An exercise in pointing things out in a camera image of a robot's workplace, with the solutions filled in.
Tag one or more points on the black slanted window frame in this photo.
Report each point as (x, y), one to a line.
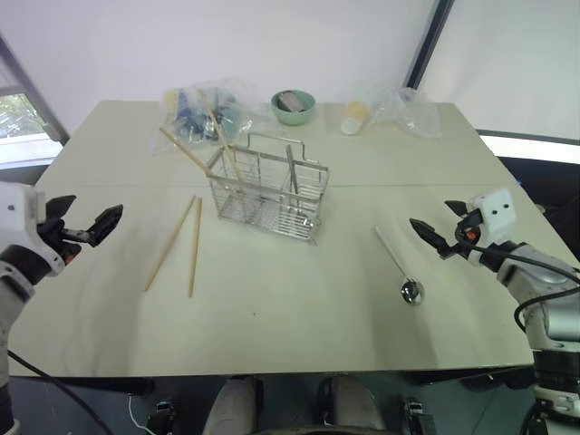
(428, 43)

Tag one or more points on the metal spoon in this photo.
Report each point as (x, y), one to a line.
(411, 292)
(292, 170)

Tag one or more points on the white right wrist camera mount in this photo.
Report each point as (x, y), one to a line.
(496, 213)

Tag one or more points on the grey block in bowl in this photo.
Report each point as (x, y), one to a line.
(292, 102)

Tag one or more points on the green bowl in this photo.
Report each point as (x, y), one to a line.
(292, 118)

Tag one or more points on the clear bag with blue items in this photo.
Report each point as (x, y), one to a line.
(204, 113)

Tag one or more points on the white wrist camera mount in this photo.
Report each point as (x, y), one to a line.
(20, 208)
(496, 213)

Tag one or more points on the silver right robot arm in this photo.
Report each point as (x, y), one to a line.
(534, 283)

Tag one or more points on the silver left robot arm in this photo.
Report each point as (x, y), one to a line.
(11, 290)

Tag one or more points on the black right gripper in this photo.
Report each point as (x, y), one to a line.
(466, 229)

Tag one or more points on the grey slanted window frame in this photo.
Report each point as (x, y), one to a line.
(31, 90)

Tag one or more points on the dark furniture beside table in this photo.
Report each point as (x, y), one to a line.
(544, 181)

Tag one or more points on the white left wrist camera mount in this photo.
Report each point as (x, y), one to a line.
(20, 208)

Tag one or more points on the yellow white plastic cup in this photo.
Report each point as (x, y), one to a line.
(354, 118)

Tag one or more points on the wooden chopstick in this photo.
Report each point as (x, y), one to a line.
(170, 244)
(196, 247)
(217, 127)
(183, 151)

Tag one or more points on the empty clear plastic bag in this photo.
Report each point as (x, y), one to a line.
(412, 115)

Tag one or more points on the black bracket under table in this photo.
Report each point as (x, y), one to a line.
(419, 417)
(159, 417)

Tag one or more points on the grey rounded shape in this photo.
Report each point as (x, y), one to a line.
(351, 403)
(233, 408)

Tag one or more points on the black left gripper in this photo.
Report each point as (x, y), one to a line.
(61, 235)

